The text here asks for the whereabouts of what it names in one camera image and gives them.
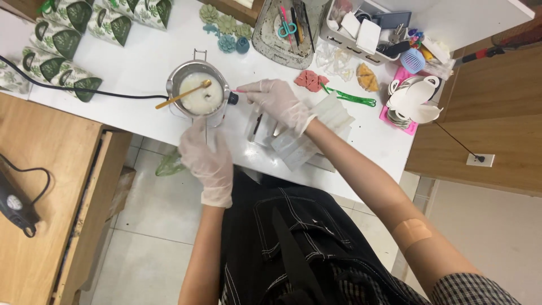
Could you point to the person's left hand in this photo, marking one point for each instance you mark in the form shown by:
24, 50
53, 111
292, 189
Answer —
211, 169

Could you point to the person's right hand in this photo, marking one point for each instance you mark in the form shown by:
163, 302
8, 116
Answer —
281, 104

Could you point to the person's left fingers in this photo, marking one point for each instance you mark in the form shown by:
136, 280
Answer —
199, 135

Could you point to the metal melting pot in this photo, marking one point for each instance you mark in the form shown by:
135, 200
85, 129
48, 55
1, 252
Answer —
175, 80

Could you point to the white wax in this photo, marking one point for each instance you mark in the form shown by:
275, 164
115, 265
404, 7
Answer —
203, 101

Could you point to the green plastic bag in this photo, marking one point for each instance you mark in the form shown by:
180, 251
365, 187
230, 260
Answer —
169, 165

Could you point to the gold spoon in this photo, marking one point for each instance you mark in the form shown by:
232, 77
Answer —
180, 96

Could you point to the black knob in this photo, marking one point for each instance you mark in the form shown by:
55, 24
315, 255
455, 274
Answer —
233, 98

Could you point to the black pen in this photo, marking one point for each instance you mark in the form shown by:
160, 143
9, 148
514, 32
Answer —
257, 123

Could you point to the cardboard box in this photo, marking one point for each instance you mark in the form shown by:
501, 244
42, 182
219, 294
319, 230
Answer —
122, 190

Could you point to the cluster of succulent-shaped candles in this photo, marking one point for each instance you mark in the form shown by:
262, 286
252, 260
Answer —
227, 31

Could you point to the metal tray with tools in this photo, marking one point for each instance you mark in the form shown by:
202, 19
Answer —
271, 46

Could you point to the wooden box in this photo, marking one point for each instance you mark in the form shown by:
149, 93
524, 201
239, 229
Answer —
237, 9

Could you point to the white silicone molds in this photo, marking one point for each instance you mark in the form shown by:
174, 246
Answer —
334, 114

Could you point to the teal scissors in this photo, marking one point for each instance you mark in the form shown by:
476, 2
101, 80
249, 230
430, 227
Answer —
288, 27

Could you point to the black denim apron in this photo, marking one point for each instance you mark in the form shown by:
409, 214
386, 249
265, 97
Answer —
296, 237

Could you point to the clear plastic molds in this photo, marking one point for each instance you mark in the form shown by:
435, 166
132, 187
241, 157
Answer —
336, 61

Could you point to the wooden desk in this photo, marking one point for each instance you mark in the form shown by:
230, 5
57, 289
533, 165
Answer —
46, 178

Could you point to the green ribbon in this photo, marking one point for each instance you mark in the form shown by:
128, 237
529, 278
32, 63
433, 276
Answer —
353, 98

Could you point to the row of leaf-print gift boxes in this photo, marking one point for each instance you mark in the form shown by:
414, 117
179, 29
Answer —
63, 42

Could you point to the white organizer basket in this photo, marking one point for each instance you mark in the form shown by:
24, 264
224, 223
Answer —
351, 40

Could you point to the black heat gun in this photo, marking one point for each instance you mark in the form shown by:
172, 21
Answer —
15, 205

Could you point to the pink tray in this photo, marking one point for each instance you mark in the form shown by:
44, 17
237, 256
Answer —
400, 76

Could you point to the stack of white cups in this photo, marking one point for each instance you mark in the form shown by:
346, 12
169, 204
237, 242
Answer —
413, 101

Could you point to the bunch of keys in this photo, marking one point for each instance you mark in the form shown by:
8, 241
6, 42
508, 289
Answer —
397, 33

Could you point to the purple plastic basket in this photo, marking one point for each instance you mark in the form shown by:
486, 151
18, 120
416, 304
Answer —
412, 61

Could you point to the beige adhesive bandage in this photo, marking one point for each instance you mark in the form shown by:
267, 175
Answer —
411, 232

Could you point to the clear plastic bag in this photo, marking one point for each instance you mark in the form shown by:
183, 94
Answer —
438, 57

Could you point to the wooden cabinet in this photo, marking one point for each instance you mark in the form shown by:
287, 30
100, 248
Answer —
487, 114

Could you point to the red black swatter racket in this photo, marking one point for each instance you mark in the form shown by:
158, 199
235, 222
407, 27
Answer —
482, 53

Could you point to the checkered shirt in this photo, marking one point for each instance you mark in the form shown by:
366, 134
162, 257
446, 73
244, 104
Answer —
470, 290

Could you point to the white wall socket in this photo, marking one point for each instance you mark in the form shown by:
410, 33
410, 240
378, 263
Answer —
480, 160

